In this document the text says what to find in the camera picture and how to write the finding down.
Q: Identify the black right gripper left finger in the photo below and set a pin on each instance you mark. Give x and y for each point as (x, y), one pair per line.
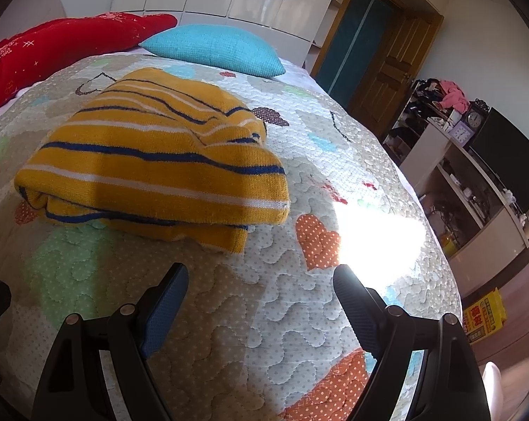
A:
(72, 385)

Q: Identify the yellow striped sweater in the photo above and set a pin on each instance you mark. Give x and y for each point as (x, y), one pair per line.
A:
(162, 157)

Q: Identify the pink clothes pile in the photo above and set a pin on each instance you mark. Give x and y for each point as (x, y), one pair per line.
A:
(454, 97)

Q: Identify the yellow printed box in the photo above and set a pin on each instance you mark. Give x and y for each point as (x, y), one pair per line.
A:
(485, 317)

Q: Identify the patchwork quilted bedspread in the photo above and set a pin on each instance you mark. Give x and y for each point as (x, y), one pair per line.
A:
(260, 336)

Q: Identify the white shelf unit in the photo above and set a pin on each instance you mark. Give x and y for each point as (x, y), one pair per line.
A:
(480, 227)

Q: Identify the black television screen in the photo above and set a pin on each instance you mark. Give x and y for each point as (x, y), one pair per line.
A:
(504, 149)

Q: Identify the red patterned duvet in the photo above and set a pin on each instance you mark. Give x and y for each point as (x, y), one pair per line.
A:
(34, 55)

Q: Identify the purple square clock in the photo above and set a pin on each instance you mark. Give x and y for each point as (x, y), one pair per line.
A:
(461, 133)

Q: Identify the dark ornate mantel clock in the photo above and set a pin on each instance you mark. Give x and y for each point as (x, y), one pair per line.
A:
(476, 114)

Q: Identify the white round headboard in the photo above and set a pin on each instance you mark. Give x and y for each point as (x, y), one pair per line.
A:
(24, 14)

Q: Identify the brown wooden door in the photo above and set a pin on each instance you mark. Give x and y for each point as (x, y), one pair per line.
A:
(384, 87)

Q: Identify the turquoise knitted pillow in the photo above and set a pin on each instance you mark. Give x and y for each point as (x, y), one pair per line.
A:
(217, 46)

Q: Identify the teal door curtain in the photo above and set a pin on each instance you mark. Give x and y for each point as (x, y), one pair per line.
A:
(353, 47)

